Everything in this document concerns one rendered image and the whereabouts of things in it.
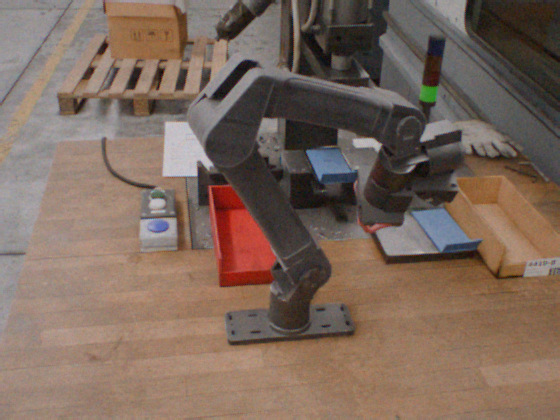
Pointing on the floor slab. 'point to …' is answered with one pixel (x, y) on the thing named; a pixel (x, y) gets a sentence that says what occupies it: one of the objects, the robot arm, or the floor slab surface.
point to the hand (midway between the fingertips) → (368, 220)
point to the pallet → (83, 80)
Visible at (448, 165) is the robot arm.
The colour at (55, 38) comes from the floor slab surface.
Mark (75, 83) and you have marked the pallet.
